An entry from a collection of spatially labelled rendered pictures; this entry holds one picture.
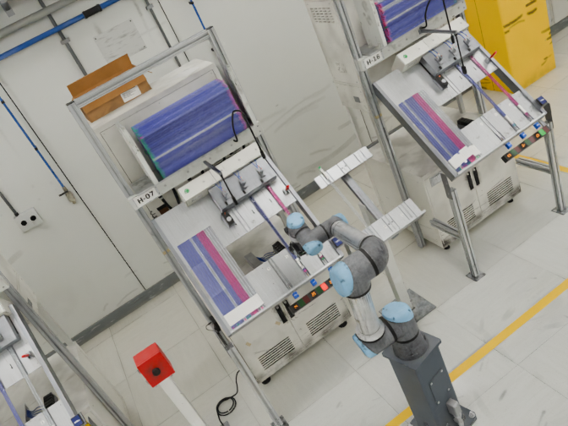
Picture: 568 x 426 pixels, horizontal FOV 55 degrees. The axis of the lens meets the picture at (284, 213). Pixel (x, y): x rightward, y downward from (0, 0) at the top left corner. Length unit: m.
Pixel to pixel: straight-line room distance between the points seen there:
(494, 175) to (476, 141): 0.59
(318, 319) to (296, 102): 2.05
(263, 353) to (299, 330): 0.25
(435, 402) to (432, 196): 1.34
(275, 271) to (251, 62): 2.16
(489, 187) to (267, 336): 1.72
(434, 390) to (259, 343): 1.08
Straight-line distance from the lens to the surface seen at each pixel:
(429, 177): 3.37
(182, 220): 2.83
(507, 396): 2.90
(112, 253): 4.47
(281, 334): 3.20
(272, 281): 2.71
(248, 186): 2.80
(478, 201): 3.72
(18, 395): 3.53
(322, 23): 3.39
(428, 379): 2.48
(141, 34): 4.17
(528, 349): 3.06
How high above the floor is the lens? 2.33
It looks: 29 degrees down
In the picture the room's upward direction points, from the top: 26 degrees counter-clockwise
